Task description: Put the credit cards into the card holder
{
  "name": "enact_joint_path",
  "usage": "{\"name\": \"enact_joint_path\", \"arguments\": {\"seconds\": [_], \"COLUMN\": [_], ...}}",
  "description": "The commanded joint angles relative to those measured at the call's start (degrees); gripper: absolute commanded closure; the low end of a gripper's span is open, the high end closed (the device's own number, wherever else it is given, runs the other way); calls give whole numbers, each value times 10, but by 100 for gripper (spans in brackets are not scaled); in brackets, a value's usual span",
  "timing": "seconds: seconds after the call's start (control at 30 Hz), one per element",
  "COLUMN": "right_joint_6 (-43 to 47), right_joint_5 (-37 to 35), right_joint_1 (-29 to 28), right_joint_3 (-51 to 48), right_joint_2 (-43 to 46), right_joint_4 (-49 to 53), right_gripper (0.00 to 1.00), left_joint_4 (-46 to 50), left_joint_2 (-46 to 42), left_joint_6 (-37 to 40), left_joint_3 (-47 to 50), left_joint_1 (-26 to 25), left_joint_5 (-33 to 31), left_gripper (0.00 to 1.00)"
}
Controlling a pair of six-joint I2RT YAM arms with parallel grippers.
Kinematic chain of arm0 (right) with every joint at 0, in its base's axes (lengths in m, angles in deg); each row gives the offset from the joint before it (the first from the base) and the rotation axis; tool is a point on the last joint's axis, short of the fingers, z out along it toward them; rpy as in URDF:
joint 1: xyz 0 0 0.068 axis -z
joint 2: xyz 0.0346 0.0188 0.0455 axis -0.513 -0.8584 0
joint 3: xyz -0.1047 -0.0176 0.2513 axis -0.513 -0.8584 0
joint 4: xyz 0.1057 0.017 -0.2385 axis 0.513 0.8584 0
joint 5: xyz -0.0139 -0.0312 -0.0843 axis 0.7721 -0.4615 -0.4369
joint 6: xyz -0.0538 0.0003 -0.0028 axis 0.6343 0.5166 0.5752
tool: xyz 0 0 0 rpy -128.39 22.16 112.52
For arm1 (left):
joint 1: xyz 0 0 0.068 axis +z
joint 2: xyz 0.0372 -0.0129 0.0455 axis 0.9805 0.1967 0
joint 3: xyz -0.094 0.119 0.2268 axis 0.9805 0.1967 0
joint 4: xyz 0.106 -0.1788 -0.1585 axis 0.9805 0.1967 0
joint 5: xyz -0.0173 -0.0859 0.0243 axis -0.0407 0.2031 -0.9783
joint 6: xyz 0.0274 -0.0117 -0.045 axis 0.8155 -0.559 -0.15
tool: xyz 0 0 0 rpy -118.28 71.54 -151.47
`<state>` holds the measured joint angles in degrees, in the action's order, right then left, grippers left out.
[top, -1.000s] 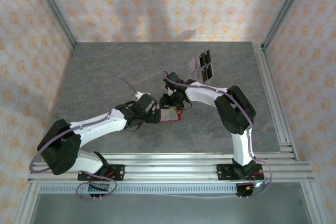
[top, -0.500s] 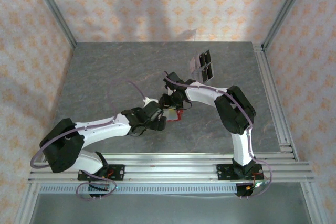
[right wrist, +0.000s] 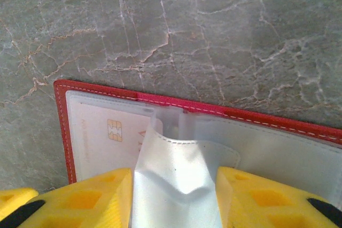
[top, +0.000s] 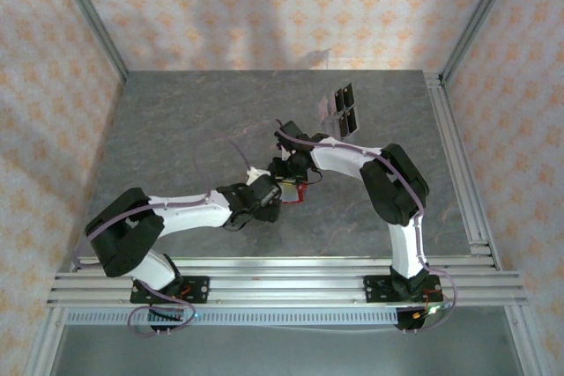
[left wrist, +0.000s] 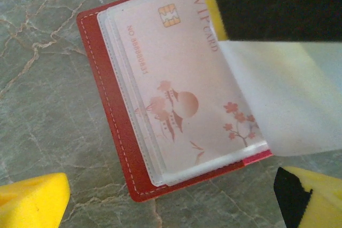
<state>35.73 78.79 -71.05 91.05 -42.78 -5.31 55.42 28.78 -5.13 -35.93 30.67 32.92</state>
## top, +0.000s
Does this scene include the aluminium frame leg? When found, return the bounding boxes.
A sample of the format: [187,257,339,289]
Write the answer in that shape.
[24,305,67,376]
[505,305,550,376]

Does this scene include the grey slotted cable duct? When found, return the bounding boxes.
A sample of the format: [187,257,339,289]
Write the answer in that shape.
[65,308,400,328]

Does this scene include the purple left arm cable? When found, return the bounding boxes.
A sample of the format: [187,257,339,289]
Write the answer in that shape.
[72,132,265,338]

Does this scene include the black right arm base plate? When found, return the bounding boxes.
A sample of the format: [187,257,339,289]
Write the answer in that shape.
[363,274,442,305]

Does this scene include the red wire with yellow connector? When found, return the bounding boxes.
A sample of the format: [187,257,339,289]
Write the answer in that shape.
[413,288,447,321]
[165,285,195,306]

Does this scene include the aluminium side rail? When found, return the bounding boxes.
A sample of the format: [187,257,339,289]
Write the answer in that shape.
[423,70,503,271]

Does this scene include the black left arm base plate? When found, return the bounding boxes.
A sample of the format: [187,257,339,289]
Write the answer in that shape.
[130,276,210,306]

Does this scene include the aluminium frame post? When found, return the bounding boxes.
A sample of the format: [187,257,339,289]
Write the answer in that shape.
[47,0,130,85]
[439,0,525,86]

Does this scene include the black card stand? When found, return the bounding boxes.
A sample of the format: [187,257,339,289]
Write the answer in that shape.
[333,80,361,140]

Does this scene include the aluminium mounting rail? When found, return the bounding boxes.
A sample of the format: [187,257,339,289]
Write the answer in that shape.
[46,256,529,308]

